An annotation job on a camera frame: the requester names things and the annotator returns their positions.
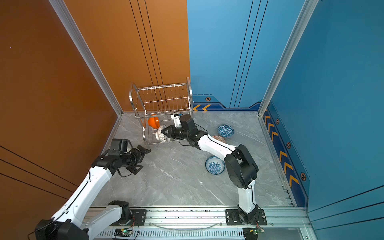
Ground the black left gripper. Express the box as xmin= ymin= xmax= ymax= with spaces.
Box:
xmin=121 ymin=144 xmax=151 ymax=174

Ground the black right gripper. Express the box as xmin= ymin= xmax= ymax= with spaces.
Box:
xmin=160 ymin=125 xmax=191 ymax=140

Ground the white brown patterned bowl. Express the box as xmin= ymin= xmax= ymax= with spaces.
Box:
xmin=155 ymin=125 xmax=167 ymax=143

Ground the orange plastic bowl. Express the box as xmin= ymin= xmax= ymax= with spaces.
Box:
xmin=148 ymin=114 xmax=160 ymax=129

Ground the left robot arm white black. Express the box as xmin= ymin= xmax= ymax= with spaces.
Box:
xmin=32 ymin=145 xmax=151 ymax=240

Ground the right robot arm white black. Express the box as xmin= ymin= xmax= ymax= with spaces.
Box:
xmin=156 ymin=125 xmax=259 ymax=225

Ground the steel two-tier dish rack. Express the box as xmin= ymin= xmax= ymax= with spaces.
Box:
xmin=129 ymin=78 xmax=193 ymax=145

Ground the red patterned ceramic bowl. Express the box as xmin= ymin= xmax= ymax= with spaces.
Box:
xmin=213 ymin=135 xmax=226 ymax=143

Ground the dark blue patterned bowl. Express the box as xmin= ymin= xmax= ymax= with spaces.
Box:
xmin=218 ymin=124 xmax=235 ymax=139

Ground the blue white floral bowl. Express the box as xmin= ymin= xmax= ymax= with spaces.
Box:
xmin=205 ymin=156 xmax=226 ymax=175

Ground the green circuit board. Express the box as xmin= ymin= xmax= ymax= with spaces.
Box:
xmin=114 ymin=229 xmax=134 ymax=238

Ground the small right circuit board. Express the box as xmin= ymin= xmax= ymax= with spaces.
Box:
xmin=250 ymin=227 xmax=265 ymax=235

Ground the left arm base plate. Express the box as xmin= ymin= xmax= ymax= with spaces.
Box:
xmin=112 ymin=209 xmax=147 ymax=227

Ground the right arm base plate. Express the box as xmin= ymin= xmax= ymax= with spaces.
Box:
xmin=225 ymin=207 xmax=268 ymax=226

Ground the aluminium front rail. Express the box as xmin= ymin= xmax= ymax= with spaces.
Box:
xmin=53 ymin=206 xmax=319 ymax=240

